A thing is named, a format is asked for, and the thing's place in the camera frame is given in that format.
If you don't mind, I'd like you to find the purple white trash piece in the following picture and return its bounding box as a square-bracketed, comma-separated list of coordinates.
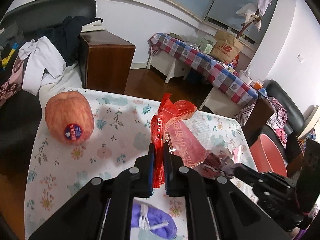
[131, 203, 177, 239]

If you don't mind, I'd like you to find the red plastic snack wrapper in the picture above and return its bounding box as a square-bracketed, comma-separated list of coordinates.
[151, 93, 214, 188]

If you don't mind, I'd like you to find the pink white wrapper trash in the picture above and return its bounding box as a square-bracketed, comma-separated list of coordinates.
[199, 145, 243, 179]

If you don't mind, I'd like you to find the pink plastic trash bucket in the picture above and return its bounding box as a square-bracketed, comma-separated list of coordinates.
[249, 134, 287, 177]

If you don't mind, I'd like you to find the floral tablecloth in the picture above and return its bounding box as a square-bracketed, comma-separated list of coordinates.
[24, 89, 256, 237]

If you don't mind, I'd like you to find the black leather armchair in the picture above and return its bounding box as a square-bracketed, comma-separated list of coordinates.
[260, 80, 305, 161]

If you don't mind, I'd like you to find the pile of clothes on armchair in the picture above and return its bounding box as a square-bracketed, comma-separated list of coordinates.
[267, 96, 287, 147]

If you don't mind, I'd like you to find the dark wooden cabinet by armchair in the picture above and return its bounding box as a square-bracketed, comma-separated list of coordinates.
[242, 98, 278, 147]

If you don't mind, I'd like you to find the white desk under cloth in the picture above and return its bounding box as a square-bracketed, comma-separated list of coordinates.
[146, 50, 241, 118]

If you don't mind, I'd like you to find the red apple with sticker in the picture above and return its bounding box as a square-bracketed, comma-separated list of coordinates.
[44, 91, 94, 145]

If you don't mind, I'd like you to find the blue plastic bag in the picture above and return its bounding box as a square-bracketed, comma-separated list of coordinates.
[258, 88, 267, 98]

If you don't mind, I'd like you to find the orange box on table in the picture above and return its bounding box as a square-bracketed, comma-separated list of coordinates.
[253, 80, 264, 90]

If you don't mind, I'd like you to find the checkered tablecloth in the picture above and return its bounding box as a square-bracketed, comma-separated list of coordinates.
[149, 33, 258, 107]

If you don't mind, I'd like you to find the white round bowl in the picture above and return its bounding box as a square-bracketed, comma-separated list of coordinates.
[239, 70, 253, 86]

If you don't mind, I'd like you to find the brown wooden side cabinet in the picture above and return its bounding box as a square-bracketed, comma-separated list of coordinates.
[78, 30, 136, 94]

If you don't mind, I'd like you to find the red small gift bag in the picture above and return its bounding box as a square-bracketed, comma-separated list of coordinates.
[232, 54, 239, 68]

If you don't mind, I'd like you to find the black leather sofa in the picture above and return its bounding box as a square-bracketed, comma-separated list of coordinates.
[1, 0, 97, 159]

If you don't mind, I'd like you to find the green tissue box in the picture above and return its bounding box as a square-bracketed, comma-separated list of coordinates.
[204, 43, 213, 54]

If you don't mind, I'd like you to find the brown paper shopping bag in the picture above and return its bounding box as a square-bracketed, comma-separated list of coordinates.
[210, 30, 244, 63]

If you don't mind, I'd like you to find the clothes pile on sofa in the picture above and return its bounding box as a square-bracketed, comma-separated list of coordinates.
[1, 16, 103, 105]

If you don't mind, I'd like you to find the wooden coat rack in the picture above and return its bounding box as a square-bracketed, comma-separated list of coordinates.
[236, 0, 272, 38]

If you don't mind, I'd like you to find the white wall switch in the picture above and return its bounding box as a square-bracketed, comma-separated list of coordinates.
[297, 54, 303, 62]

